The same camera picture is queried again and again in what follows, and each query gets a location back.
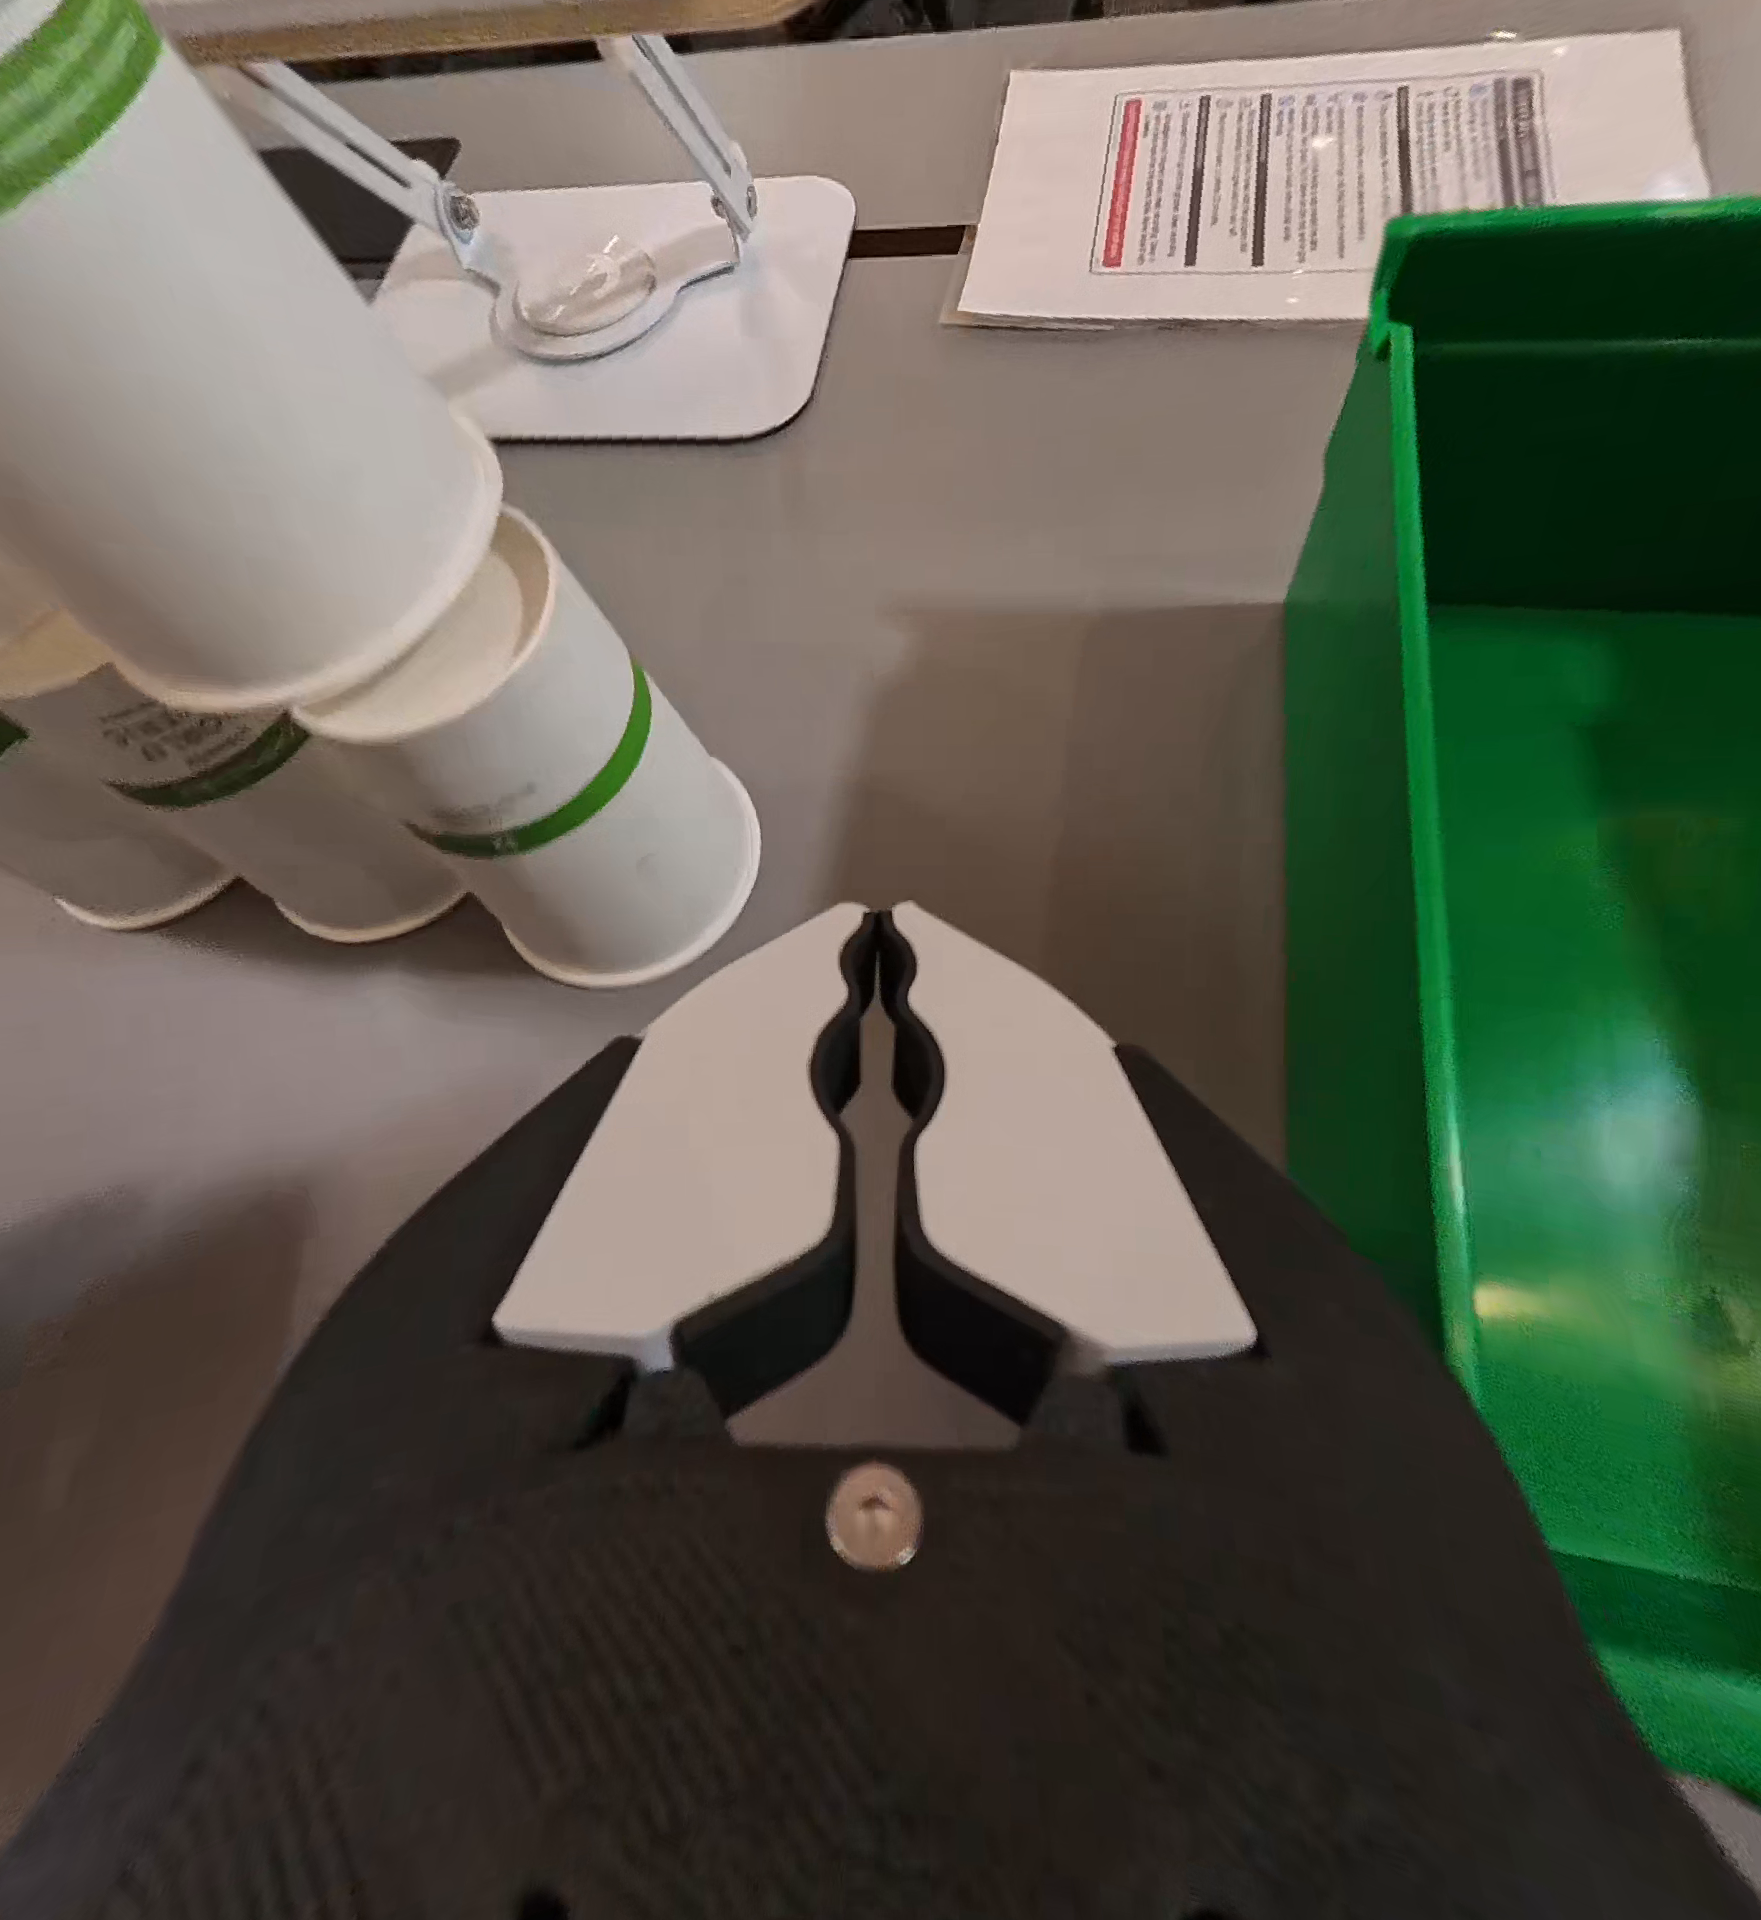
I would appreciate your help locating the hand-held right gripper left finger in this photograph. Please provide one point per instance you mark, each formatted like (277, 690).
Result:
(684, 1186)

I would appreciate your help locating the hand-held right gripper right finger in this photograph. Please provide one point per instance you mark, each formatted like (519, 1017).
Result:
(1075, 1199)

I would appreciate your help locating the green plastic bin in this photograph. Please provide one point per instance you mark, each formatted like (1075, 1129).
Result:
(1646, 899)

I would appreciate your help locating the wooden document stand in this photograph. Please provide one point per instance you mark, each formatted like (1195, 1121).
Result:
(700, 344)

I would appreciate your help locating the laminated paper sheet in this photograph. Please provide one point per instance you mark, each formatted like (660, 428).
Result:
(1060, 195)

